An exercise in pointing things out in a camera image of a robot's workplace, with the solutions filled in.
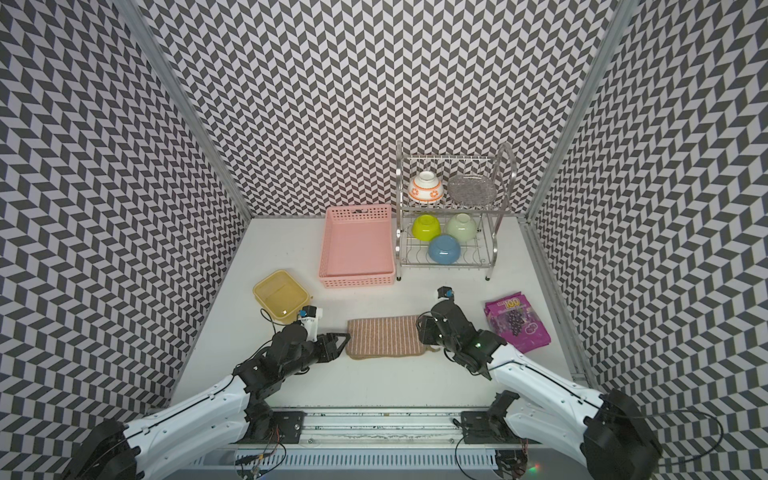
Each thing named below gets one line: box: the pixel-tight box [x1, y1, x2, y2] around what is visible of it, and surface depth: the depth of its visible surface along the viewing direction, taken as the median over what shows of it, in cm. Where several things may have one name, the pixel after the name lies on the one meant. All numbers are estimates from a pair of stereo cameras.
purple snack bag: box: [484, 291, 551, 354], surface depth 88 cm
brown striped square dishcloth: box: [346, 315, 441, 360], surface depth 86 cm
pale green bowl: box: [446, 213, 477, 242], surface depth 107 cm
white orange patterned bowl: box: [408, 171, 445, 203], surface depth 86 cm
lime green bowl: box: [412, 214, 441, 241], surface depth 107 cm
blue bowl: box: [427, 234, 461, 265], surface depth 102 cm
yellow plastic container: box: [253, 270, 310, 325], surface depth 95 cm
